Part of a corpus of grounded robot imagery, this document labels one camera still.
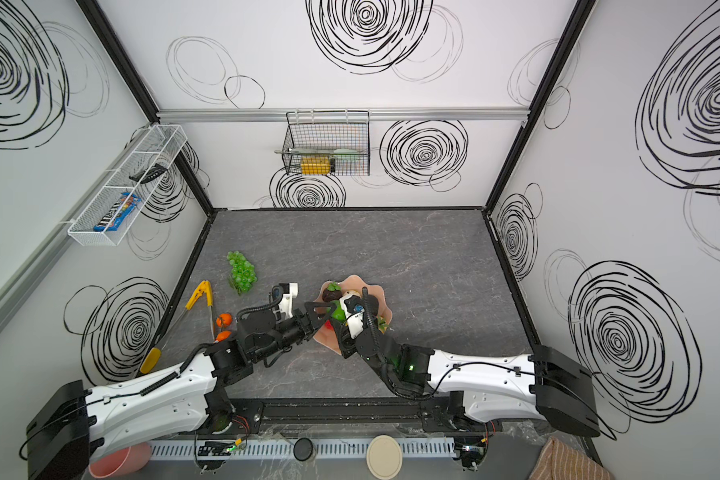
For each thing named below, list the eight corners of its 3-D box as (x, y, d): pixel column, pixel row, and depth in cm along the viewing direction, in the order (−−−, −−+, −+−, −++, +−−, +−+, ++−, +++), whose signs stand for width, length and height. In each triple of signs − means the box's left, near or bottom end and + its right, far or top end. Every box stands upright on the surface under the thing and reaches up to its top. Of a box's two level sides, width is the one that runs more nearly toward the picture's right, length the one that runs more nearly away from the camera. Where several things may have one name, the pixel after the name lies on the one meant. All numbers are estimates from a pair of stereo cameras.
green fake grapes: (236, 296, 97) (232, 290, 94) (230, 259, 107) (226, 252, 104) (259, 288, 99) (256, 282, 96) (251, 252, 108) (248, 246, 106)
